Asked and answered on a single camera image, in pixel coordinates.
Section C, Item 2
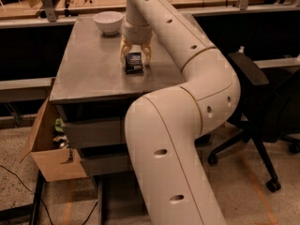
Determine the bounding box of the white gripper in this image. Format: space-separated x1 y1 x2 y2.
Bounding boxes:
120 20 153 66

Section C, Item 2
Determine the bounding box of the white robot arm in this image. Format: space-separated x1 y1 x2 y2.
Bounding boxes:
125 0 240 225

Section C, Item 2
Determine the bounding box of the grey drawer cabinet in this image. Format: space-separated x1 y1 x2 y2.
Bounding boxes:
49 12 207 225

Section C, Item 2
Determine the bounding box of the top grey drawer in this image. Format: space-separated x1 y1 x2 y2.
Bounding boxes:
63 117 126 148

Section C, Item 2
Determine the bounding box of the middle grey drawer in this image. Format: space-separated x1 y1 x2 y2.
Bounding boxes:
81 153 132 176

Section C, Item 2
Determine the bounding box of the open bottom grey drawer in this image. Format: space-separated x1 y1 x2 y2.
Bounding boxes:
97 172 152 225

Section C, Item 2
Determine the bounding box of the deep white bowl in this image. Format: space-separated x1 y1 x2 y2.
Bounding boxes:
93 11 123 35

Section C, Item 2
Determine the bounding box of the green trash in box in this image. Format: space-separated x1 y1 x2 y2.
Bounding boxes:
54 118 64 133

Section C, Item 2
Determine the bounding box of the open cardboard box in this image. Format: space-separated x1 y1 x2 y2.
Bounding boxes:
20 99 86 182

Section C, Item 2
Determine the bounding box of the black office chair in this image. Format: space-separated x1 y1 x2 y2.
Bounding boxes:
208 52 300 192

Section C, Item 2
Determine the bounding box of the black floor cable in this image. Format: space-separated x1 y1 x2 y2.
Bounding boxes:
0 164 99 225

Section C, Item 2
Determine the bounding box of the black metal floor frame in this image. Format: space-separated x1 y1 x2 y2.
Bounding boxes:
0 172 45 225

